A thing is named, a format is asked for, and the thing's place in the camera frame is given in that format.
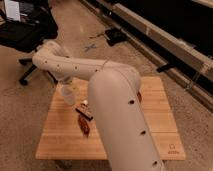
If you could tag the wooden table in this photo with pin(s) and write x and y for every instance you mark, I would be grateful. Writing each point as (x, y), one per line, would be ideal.
(62, 137)

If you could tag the long wooden beam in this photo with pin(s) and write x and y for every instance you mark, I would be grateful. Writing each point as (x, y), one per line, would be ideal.
(183, 27)

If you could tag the red ceramic bowl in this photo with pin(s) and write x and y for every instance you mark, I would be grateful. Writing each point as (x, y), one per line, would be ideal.
(139, 96)

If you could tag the white paper sheet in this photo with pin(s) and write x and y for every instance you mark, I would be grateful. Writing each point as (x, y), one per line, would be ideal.
(12, 10)

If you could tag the red snack packet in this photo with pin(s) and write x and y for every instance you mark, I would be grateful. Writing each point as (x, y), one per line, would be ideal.
(83, 126)

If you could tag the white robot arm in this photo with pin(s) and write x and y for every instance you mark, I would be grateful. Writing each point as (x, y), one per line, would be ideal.
(113, 100)

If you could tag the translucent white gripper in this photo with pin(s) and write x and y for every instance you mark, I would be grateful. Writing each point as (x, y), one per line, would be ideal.
(67, 84)

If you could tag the black bag on floor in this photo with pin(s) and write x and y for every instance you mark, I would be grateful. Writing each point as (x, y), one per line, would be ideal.
(115, 36)

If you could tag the translucent white cup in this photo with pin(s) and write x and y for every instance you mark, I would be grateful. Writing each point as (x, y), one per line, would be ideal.
(68, 94)

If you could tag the black office chair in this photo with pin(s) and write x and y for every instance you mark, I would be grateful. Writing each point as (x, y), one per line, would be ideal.
(38, 25)

